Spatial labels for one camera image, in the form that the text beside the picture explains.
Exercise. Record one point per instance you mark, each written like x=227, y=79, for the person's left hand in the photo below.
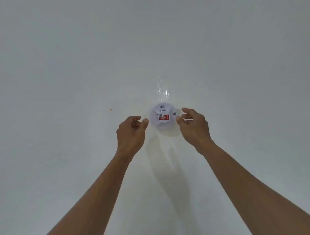
x=130, y=138

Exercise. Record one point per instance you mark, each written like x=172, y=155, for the person's right hand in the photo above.
x=196, y=130

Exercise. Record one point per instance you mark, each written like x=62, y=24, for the white round smoke detector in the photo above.
x=164, y=108

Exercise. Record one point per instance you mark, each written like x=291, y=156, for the person's right forearm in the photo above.
x=242, y=188

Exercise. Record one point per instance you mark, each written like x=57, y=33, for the person's left forearm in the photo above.
x=97, y=193

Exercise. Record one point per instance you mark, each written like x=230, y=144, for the clear adhesive tape patch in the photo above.
x=161, y=92

